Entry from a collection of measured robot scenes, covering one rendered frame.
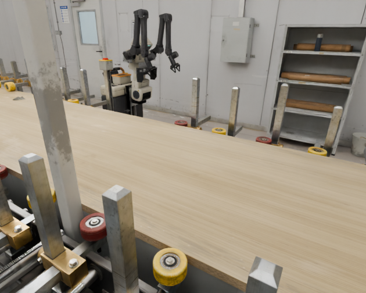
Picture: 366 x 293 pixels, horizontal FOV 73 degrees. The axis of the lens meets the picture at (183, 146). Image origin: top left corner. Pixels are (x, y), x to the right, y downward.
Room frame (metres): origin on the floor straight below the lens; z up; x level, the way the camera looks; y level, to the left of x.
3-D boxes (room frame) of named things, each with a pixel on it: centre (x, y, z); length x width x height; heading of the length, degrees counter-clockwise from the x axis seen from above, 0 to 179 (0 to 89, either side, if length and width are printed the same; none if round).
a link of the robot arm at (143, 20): (2.79, 0.43, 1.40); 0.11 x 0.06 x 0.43; 150
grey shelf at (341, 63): (3.33, -1.71, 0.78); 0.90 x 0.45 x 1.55; 60
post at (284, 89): (1.25, -0.50, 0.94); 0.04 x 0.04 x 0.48; 60
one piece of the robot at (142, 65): (3.06, 0.46, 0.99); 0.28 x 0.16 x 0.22; 150
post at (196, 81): (1.50, -0.07, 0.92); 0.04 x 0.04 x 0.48; 60
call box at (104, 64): (1.87, 0.57, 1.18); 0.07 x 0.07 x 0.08; 60
